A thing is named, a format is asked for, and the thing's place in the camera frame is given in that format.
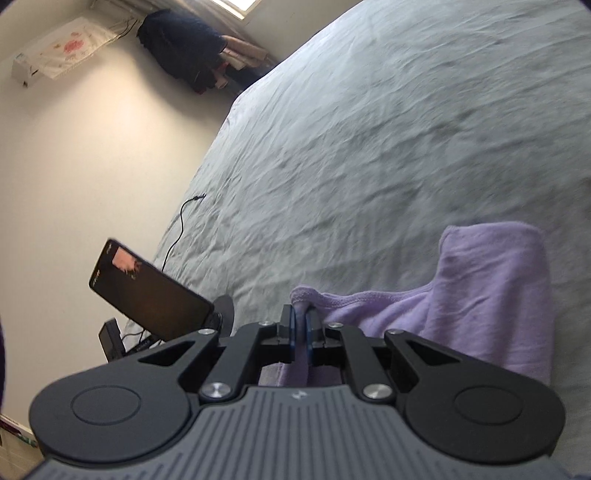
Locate black charging cable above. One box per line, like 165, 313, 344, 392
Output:
159, 193, 209, 273

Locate purple garment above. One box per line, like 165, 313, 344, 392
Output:
256, 221, 555, 388

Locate grey bed sheet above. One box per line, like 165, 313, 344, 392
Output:
155, 1, 590, 473

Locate dark hanging clothes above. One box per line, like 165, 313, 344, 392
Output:
137, 9, 226, 94

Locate black phone stand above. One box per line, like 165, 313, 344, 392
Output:
98, 294, 235, 362

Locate black smartphone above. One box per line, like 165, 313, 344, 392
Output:
89, 239, 213, 342

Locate pink hanging garment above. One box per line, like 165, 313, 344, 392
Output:
219, 35, 273, 91

